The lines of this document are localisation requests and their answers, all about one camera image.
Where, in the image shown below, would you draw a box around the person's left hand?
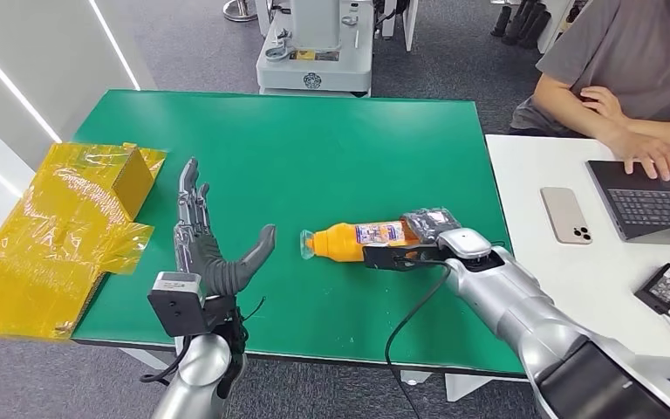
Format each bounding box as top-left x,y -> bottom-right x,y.
579,86 -> 629,123

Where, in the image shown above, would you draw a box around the person's right hand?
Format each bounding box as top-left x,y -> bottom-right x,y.
608,129 -> 670,182

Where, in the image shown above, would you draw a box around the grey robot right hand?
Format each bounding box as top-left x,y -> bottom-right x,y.
400,207 -> 463,244

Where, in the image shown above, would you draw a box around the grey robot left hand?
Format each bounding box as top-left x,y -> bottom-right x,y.
173,157 -> 277,297

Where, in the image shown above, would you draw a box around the orange juice bottle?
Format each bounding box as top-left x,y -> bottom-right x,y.
298,219 -> 424,264

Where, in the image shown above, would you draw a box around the dark grey laptop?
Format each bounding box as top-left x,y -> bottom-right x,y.
586,160 -> 670,247

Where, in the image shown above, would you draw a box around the person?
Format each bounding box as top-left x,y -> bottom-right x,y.
508,0 -> 670,183

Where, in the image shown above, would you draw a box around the beige smartphone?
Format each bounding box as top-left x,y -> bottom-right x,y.
540,186 -> 594,246

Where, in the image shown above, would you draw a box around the black upright posts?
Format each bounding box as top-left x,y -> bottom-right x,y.
489,0 -> 553,49

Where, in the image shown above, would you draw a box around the white table foot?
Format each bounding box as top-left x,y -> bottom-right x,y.
444,373 -> 523,403
400,369 -> 432,387
120,347 -> 172,372

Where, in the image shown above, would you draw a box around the black power adapter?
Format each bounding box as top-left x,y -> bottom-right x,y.
635,263 -> 670,316

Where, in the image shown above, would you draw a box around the yellow taped cardboard box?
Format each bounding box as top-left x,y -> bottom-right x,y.
0,141 -> 168,342

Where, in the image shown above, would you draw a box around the white stand with grey column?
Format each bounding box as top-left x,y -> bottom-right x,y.
256,0 -> 375,97

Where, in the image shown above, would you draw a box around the white furniture leg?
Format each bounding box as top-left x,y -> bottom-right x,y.
380,0 -> 420,52

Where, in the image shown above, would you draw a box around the yellow label on stand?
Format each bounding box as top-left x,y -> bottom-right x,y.
288,49 -> 341,63

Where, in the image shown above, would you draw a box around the silver chair base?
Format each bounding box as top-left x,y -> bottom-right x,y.
222,0 -> 259,23

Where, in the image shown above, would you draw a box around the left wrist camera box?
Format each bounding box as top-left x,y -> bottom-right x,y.
147,271 -> 209,338

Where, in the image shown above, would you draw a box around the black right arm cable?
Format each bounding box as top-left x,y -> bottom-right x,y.
384,258 -> 455,419

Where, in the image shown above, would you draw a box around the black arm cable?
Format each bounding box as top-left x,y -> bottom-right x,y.
139,333 -> 193,387
384,258 -> 455,419

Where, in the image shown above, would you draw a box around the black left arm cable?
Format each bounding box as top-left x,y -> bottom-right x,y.
139,333 -> 193,387

